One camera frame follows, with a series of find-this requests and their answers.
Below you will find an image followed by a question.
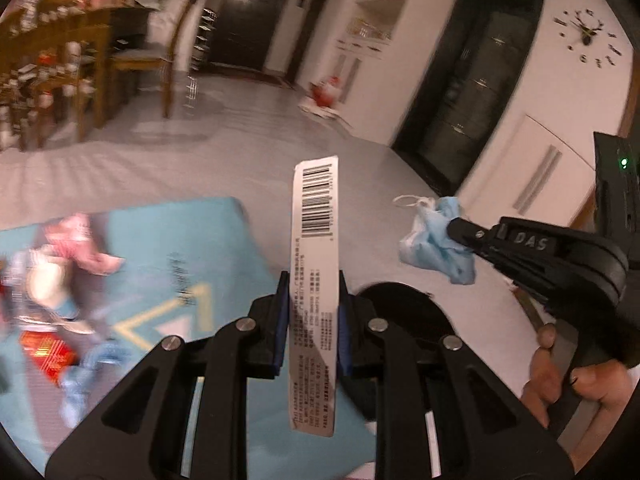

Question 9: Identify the black entrance door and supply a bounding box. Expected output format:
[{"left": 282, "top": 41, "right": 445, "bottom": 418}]
[{"left": 209, "top": 0, "right": 299, "bottom": 75}]

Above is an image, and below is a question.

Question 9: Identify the white cabinet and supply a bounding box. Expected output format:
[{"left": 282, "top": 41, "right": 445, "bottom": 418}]
[{"left": 457, "top": 114, "right": 601, "bottom": 233}]

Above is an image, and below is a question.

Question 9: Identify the white barcode paper tag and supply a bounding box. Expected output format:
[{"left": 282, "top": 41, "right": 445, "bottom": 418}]
[{"left": 289, "top": 156, "right": 341, "bottom": 438}]

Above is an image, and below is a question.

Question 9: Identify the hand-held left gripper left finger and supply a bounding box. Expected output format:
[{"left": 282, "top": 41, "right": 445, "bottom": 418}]
[{"left": 44, "top": 270, "right": 291, "bottom": 480}]

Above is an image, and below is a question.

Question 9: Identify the blue face mask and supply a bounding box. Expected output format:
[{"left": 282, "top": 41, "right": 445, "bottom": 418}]
[{"left": 393, "top": 195, "right": 477, "bottom": 286}]

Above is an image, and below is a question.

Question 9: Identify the person's right hand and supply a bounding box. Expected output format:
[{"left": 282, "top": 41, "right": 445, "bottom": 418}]
[{"left": 520, "top": 322, "right": 640, "bottom": 471}]

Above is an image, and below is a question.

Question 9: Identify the blue play mat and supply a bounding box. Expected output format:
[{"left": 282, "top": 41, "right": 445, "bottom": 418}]
[{"left": 0, "top": 197, "right": 377, "bottom": 480}]

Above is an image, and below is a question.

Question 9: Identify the black glass door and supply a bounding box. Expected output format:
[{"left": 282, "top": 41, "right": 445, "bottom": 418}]
[{"left": 391, "top": 0, "right": 547, "bottom": 197}]

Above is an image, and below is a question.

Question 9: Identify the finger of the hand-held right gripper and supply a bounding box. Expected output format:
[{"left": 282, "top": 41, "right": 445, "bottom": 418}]
[{"left": 445, "top": 215, "right": 568, "bottom": 311}]

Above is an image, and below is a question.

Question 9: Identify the pink wrapper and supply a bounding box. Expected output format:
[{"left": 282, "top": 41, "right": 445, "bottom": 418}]
[{"left": 42, "top": 213, "right": 126, "bottom": 275}]

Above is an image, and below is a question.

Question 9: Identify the wall clock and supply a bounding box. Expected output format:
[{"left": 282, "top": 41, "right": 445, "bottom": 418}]
[{"left": 552, "top": 6, "right": 624, "bottom": 69}]

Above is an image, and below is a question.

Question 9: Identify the wooden chair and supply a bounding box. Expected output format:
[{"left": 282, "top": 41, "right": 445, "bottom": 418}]
[
  {"left": 0, "top": 25, "right": 56, "bottom": 153},
  {"left": 111, "top": 0, "right": 202, "bottom": 119},
  {"left": 30, "top": 7, "right": 113, "bottom": 143}
]

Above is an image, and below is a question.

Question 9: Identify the red packet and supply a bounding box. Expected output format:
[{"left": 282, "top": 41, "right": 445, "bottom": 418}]
[{"left": 20, "top": 331, "right": 79, "bottom": 382}]

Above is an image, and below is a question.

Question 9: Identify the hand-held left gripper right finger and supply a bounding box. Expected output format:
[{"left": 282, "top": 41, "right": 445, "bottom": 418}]
[{"left": 337, "top": 270, "right": 576, "bottom": 480}]

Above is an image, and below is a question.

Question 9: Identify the black round bin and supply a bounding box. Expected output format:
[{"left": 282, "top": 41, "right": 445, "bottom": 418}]
[{"left": 356, "top": 282, "right": 457, "bottom": 423}]

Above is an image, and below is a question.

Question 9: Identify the metal rack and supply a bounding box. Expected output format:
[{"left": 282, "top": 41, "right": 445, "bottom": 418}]
[{"left": 184, "top": 7, "right": 219, "bottom": 109}]

